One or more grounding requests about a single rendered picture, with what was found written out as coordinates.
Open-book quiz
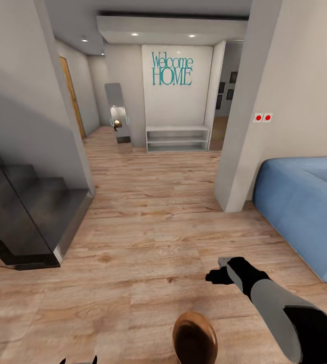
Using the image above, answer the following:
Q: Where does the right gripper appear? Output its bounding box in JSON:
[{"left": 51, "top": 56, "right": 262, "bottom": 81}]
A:
[{"left": 205, "top": 268, "right": 230, "bottom": 285}]

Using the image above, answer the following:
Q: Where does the trash can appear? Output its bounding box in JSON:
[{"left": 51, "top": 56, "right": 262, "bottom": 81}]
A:
[{"left": 172, "top": 311, "right": 218, "bottom": 364}]

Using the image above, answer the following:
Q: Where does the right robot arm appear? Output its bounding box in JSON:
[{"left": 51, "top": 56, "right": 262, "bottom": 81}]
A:
[{"left": 205, "top": 257, "right": 327, "bottom": 364}]

